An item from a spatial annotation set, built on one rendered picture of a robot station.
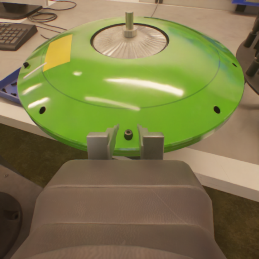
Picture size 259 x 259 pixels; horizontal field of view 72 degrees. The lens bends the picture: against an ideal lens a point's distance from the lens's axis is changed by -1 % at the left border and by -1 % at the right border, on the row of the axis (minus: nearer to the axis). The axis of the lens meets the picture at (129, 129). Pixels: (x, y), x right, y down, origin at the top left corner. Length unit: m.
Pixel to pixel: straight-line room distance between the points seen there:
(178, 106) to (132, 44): 0.10
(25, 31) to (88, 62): 0.58
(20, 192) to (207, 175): 0.40
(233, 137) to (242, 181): 0.09
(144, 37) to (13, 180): 0.42
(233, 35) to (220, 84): 0.58
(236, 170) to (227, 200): 1.04
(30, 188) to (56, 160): 1.01
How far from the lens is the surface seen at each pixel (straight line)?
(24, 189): 0.50
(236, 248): 1.34
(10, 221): 0.45
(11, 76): 0.58
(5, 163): 1.34
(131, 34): 0.26
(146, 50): 0.24
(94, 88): 0.20
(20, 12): 1.04
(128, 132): 0.17
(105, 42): 0.26
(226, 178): 0.35
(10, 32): 0.81
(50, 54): 0.27
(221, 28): 0.84
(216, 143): 0.38
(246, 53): 0.51
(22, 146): 1.69
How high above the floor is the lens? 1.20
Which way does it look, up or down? 51 degrees down
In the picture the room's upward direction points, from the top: 1 degrees counter-clockwise
